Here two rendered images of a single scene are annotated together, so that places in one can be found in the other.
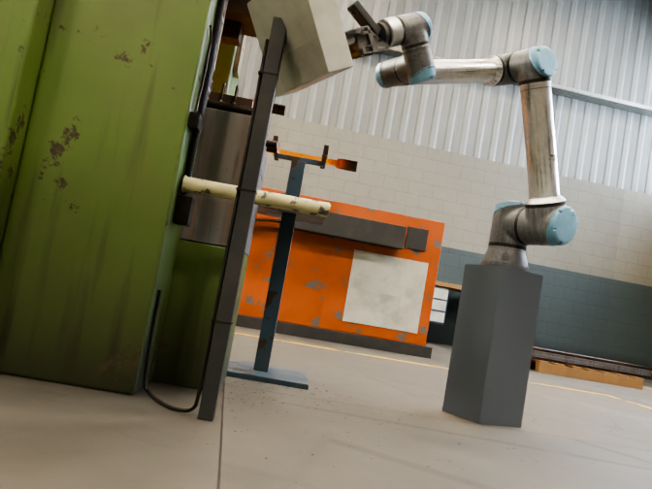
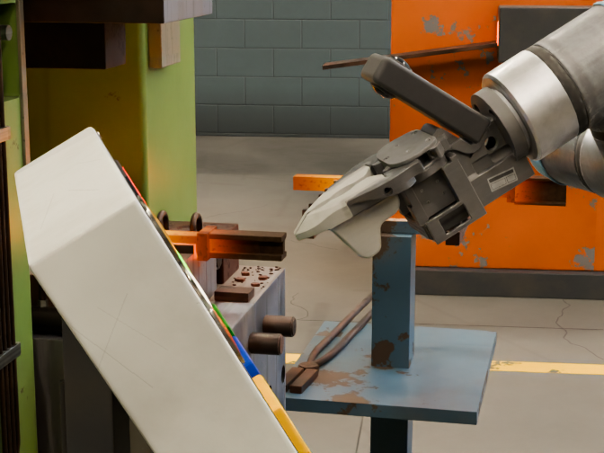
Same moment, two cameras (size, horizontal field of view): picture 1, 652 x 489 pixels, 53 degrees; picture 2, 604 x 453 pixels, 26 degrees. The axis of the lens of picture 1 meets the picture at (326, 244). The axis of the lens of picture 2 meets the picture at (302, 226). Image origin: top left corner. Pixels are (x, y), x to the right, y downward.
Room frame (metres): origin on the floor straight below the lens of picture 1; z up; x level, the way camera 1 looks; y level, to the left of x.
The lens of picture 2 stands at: (0.82, -0.17, 1.36)
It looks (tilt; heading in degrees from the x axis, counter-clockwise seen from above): 12 degrees down; 14
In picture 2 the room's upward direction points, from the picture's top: straight up
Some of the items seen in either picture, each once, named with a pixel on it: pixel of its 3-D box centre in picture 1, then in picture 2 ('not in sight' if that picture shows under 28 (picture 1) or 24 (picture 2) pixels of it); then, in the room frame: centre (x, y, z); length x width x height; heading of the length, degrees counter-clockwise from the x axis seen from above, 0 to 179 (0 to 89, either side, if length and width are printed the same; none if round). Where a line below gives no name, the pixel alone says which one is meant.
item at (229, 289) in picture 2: not in sight; (234, 294); (2.35, 0.31, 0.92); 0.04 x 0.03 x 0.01; 91
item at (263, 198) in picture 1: (256, 197); not in sight; (1.94, 0.23, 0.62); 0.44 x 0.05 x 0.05; 93
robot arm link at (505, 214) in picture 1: (512, 224); not in sight; (2.62, -0.73, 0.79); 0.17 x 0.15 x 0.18; 34
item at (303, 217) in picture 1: (289, 211); (392, 367); (2.77, 0.18, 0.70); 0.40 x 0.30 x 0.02; 2
